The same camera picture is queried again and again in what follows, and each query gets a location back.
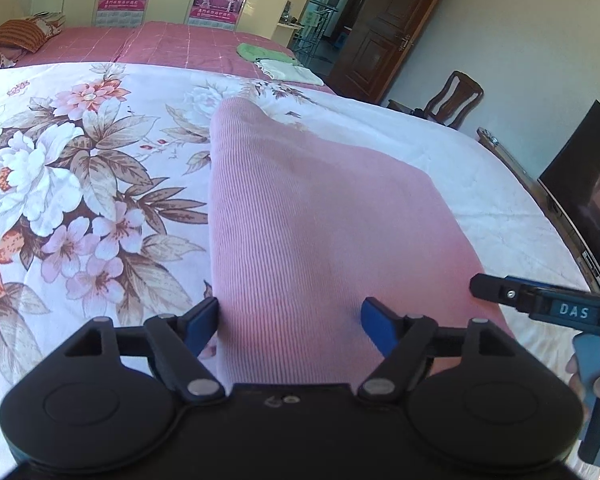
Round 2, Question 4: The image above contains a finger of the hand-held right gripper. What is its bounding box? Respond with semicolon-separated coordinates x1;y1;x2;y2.
469;272;536;318

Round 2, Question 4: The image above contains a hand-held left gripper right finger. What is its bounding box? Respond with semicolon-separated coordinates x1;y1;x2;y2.
357;297;518;406

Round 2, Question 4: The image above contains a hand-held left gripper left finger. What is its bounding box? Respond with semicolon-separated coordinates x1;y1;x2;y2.
64;296;227;406

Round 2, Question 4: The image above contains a pink knit sweater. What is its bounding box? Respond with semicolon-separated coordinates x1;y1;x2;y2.
207;96;518;391

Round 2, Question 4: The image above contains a black television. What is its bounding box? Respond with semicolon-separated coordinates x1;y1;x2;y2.
537;100;600;281

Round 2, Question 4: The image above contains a white floral bedsheet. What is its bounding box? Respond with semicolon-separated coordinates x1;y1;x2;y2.
0;61;600;480

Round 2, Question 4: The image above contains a brown wooden chair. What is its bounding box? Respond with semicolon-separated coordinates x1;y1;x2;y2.
387;71;485;130

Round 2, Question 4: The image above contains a white folded cloth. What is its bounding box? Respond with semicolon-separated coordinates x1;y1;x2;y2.
256;58;325;86

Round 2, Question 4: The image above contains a green folded cloth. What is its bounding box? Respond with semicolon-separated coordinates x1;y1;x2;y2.
236;42;298;67

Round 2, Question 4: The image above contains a brown wooden door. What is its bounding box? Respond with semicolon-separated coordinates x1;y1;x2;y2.
327;0;458;106

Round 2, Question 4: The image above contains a pink checked bedsheet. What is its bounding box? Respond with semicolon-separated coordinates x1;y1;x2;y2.
0;21;336;96

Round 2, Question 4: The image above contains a metal rack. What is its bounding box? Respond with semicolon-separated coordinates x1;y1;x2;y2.
295;2;331;63

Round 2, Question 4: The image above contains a cream open shelf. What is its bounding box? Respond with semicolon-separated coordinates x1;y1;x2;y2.
272;0;331;53

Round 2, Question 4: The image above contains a brown striped pillow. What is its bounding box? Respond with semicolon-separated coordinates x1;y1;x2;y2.
0;19;48;53

